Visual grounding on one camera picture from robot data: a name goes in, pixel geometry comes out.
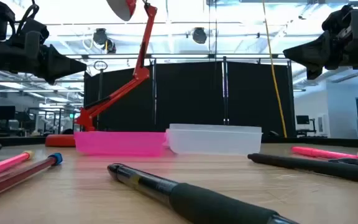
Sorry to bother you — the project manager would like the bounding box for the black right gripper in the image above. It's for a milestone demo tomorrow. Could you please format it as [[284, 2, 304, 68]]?
[[283, 5, 358, 80]]

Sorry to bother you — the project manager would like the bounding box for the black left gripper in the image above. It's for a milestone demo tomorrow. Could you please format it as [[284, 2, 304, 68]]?
[[0, 19, 88, 85]]

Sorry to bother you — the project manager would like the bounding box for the pink highlighter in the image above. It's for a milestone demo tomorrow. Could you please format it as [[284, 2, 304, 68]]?
[[290, 146, 358, 161]]

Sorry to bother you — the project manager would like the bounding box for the slim black pen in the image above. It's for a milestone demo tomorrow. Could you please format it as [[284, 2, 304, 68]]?
[[247, 152, 358, 186]]

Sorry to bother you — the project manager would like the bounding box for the pink pencil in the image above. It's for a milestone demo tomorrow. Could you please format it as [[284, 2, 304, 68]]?
[[0, 150, 34, 182]]

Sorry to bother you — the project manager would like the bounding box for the clear plastic supply box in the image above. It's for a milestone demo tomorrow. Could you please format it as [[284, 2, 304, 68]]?
[[165, 123, 264, 156]]

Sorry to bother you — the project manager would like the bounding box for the black ceiling spotlight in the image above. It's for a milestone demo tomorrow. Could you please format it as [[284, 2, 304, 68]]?
[[92, 27, 109, 46], [191, 27, 208, 45]]

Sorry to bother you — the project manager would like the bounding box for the red desk lamp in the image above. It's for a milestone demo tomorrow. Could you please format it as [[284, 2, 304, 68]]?
[[44, 0, 158, 148]]

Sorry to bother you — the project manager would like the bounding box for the pink perforated plastic lid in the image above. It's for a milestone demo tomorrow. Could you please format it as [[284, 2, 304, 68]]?
[[73, 130, 169, 157]]

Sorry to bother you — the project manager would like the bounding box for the black partition screen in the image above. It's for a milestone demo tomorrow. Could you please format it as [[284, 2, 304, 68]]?
[[83, 60, 296, 139]]

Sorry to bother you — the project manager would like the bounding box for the black pen with rubber grip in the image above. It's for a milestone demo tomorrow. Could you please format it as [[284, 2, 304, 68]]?
[[106, 162, 301, 224]]

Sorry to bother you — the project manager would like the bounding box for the yellow hanging cable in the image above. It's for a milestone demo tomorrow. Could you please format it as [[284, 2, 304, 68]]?
[[261, 0, 288, 139]]

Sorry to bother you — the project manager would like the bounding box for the ring light on pole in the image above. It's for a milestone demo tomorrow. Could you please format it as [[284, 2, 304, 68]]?
[[93, 60, 109, 130]]

